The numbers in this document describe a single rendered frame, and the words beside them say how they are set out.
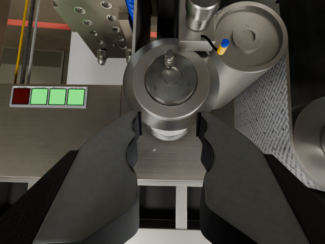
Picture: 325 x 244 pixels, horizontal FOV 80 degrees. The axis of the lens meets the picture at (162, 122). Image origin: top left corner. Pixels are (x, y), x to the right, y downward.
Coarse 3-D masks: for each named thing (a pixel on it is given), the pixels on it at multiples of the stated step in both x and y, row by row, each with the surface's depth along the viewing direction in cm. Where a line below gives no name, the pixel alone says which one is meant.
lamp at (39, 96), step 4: (32, 92) 63; (36, 92) 63; (40, 92) 63; (44, 92) 63; (32, 96) 63; (36, 96) 63; (40, 96) 63; (44, 96) 63; (32, 100) 63; (36, 100) 63; (40, 100) 63; (44, 100) 63
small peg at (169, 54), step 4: (168, 52) 25; (172, 52) 25; (164, 56) 26; (168, 56) 25; (172, 56) 25; (164, 60) 27; (168, 60) 26; (172, 60) 26; (168, 64) 27; (172, 64) 27
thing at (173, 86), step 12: (156, 60) 28; (180, 60) 28; (156, 72) 28; (168, 72) 28; (180, 72) 28; (192, 72) 28; (156, 84) 28; (168, 84) 28; (180, 84) 28; (192, 84) 28; (156, 96) 27; (168, 96) 27; (180, 96) 27
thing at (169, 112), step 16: (160, 48) 30; (176, 48) 30; (144, 64) 29; (144, 80) 29; (208, 80) 29; (144, 96) 28; (192, 96) 28; (160, 112) 28; (176, 112) 28; (192, 112) 28
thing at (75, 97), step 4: (72, 92) 63; (76, 92) 63; (80, 92) 63; (68, 96) 63; (72, 96) 63; (76, 96) 63; (80, 96) 63; (68, 100) 63; (72, 100) 63; (76, 100) 63; (80, 100) 63; (68, 104) 63; (72, 104) 63; (76, 104) 62; (80, 104) 62
